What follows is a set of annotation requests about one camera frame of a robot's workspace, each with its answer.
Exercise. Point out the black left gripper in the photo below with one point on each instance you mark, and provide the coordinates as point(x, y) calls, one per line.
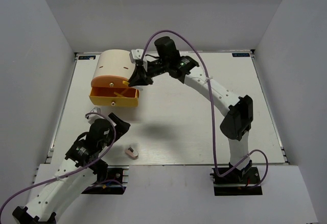
point(121, 127)

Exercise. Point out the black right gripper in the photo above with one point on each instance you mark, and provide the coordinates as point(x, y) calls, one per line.
point(140, 76)

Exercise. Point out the beige orange drawer container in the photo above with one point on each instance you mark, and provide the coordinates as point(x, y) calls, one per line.
point(113, 67)

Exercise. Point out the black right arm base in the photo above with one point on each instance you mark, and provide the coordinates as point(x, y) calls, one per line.
point(232, 185)

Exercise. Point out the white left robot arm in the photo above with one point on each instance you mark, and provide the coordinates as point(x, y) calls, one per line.
point(81, 167)

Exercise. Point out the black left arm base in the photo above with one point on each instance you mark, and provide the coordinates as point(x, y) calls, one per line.
point(114, 184)

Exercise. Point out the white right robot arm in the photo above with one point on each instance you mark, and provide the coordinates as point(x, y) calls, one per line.
point(236, 110)

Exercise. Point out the pink white eraser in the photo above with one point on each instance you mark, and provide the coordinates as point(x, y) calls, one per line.
point(132, 153)

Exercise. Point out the blue left corner label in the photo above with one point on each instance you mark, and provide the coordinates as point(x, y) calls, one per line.
point(87, 57)

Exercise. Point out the blue corner label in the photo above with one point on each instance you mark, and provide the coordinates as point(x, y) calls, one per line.
point(240, 54)
point(87, 57)

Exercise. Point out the blue right corner label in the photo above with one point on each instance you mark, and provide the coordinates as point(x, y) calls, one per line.
point(240, 54)

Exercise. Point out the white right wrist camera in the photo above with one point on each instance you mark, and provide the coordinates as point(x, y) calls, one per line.
point(138, 55)

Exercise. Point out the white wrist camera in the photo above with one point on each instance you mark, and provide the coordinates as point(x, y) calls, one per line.
point(93, 115)
point(138, 55)

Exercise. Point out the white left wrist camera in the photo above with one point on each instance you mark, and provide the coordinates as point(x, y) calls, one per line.
point(93, 115)

